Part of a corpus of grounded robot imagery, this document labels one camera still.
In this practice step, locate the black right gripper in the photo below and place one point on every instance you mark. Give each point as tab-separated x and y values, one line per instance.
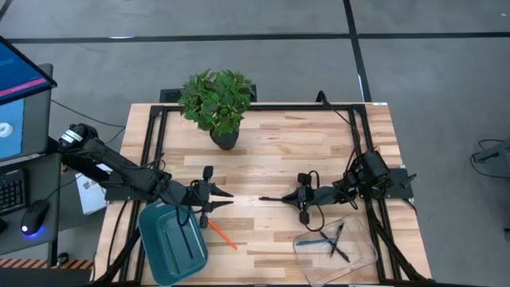
307	197

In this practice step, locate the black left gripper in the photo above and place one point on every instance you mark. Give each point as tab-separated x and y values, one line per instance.
201	197

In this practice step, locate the matte black pen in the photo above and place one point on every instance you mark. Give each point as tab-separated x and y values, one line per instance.
271	198

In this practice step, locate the orange pencil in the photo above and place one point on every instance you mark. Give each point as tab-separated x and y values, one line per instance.
223	235

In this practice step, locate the blue pen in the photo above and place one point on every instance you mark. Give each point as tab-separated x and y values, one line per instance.
315	241

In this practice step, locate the thin black pencil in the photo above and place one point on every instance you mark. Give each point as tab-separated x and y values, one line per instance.
186	239

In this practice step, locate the black rubber-grip pen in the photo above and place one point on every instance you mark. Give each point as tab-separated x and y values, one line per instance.
338	237

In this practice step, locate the slim black pen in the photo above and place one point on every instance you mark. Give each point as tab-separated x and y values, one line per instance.
343	255

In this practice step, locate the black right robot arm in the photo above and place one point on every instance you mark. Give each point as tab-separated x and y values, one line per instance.
372	169

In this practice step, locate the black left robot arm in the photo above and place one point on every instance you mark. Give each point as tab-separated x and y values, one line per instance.
119	167

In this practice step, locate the teal plastic bin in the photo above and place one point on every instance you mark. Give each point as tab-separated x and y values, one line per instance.
159	255

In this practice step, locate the clear plastic bin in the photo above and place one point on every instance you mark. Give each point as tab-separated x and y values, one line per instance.
358	271

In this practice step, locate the green leafy plant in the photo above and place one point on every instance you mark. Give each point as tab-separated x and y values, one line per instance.
215	99

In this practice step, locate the white paper booklet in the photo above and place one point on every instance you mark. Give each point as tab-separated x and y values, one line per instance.
89	197

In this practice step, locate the black computer mouse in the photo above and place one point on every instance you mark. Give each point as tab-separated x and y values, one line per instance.
35	217

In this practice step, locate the yellow black striped strip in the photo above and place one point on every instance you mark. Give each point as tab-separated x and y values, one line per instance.
40	263

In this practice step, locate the black keyboard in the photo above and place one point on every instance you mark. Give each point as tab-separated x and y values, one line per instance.
12	193

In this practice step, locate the grey-framed computer monitor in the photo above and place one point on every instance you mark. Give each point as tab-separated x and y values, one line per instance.
24	127

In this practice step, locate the grey floor stand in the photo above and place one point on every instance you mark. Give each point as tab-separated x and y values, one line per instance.
496	153

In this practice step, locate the tilted computer monitor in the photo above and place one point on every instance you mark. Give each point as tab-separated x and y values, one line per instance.
20	75

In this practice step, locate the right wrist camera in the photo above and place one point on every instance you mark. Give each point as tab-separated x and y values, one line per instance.
326	195

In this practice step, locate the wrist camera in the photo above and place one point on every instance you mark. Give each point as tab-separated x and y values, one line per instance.
183	193
326	195

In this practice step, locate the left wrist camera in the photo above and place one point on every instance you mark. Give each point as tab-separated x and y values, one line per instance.
183	193

